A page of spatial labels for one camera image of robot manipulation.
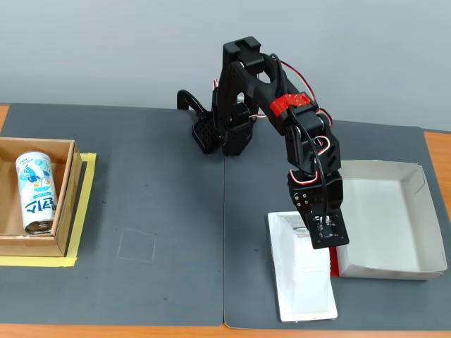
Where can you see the gray paper tray box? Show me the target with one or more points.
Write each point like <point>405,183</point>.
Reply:
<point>377,218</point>

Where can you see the black wrist camera board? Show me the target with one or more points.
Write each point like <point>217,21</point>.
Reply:
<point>329,232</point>

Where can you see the red tape on arm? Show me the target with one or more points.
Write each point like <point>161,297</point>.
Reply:
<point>287,104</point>

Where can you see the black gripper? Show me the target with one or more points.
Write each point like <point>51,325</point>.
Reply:
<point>329,193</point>

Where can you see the white packaged sandwich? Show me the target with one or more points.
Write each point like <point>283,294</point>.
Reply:
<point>303,281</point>

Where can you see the black table clamp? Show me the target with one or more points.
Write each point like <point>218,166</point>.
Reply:
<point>204,135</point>

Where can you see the yellow masking tape outline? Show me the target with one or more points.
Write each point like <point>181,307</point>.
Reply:
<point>84,211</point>

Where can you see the brown cardboard box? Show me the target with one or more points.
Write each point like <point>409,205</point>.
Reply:
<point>65,197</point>

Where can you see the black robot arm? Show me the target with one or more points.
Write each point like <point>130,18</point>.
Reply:
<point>260,88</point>

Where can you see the red tape strip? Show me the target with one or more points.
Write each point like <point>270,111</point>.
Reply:
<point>333,262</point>

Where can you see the dark gray table mat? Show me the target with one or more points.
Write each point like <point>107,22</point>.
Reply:
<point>253,274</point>
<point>148,176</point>

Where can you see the white printed drink can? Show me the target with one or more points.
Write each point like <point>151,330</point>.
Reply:
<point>37,193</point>

